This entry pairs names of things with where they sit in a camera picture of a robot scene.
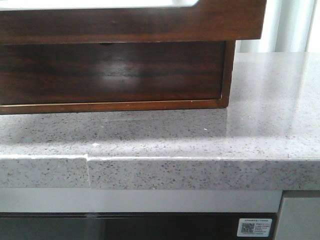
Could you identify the wooden drawer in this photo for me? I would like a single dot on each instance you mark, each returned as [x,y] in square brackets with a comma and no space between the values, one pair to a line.
[125,72]
[207,20]

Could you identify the dark wooden drawer cabinet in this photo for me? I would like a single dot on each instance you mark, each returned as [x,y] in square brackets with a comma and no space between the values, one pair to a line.
[226,75]

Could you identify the white QR code sticker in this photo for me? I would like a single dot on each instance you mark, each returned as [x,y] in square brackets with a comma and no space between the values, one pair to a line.
[254,227]

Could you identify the white curtain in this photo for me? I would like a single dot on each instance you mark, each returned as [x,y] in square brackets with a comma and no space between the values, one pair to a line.
[289,26]

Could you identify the grey cabinet door panel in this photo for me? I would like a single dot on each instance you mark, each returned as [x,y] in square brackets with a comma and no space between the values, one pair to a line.
[299,216]

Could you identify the black glass appliance door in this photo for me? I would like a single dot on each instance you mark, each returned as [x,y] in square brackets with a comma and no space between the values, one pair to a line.
[128,226]

